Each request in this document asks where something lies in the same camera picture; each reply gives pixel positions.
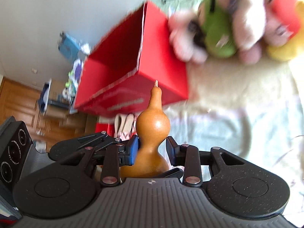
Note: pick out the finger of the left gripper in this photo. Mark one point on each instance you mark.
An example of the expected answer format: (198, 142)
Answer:
(100, 140)
(172, 173)

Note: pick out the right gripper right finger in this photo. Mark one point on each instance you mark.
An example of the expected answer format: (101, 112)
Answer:
(187, 156)

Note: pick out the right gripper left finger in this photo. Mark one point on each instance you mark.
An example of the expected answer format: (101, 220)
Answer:
(116, 157)

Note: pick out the orange bottle gourd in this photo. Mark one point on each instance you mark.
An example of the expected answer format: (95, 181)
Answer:
(152, 127)

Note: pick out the cardboard boxes pile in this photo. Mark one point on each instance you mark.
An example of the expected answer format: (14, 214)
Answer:
(59, 112)

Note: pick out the green white frog toys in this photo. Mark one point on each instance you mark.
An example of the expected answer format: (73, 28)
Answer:
(71, 86)

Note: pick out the large red cardboard box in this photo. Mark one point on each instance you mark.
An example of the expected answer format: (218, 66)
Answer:
(129, 60)

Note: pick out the wooden door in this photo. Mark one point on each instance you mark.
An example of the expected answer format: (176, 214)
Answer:
(21, 102)

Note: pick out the blue gift bag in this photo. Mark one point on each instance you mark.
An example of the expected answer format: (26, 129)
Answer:
(69, 47)

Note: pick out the pink plush toy left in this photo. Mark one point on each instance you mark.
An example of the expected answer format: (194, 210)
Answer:
(186, 37)

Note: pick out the green plush toy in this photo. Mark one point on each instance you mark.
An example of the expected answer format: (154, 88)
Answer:
(216, 28)

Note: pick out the yellow red plush toy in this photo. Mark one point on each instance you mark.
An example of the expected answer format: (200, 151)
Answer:
(284, 29)

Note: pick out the pink plush with blue bow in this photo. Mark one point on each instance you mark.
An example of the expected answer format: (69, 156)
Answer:
(248, 19)

